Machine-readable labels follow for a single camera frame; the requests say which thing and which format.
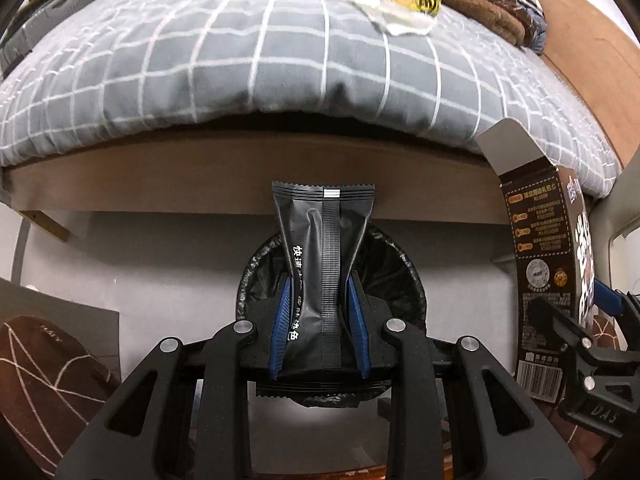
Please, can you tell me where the clear drawstring pouch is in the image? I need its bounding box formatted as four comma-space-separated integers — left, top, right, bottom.
345, 0, 441, 36

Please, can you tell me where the brown cookie box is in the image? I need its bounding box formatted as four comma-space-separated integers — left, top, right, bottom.
475, 119, 608, 406

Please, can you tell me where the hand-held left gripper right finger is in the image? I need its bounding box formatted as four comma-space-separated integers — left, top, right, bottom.
345, 270, 583, 480

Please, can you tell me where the black sachet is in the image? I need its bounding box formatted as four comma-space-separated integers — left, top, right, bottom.
255, 180, 396, 401

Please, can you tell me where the grey flat board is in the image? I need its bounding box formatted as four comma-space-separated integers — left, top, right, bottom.
0, 276, 122, 361

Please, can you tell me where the brown fleece blanket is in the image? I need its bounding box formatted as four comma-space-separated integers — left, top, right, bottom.
435, 0, 543, 48

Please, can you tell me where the bed with grey checked sheet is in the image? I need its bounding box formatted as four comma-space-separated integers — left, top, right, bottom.
0, 0, 626, 226

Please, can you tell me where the wooden headboard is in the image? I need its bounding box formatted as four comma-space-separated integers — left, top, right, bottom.
530, 0, 640, 171

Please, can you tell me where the trash bin with black bag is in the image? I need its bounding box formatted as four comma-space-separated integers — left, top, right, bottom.
235, 225, 428, 408

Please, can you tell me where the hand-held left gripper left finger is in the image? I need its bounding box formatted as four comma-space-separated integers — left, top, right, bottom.
55, 270, 297, 480

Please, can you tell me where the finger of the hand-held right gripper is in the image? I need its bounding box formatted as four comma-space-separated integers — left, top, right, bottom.
530, 297, 602, 377
595, 280, 640, 327

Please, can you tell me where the grey suitcase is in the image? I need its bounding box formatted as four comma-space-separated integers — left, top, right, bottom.
0, 0, 101, 61

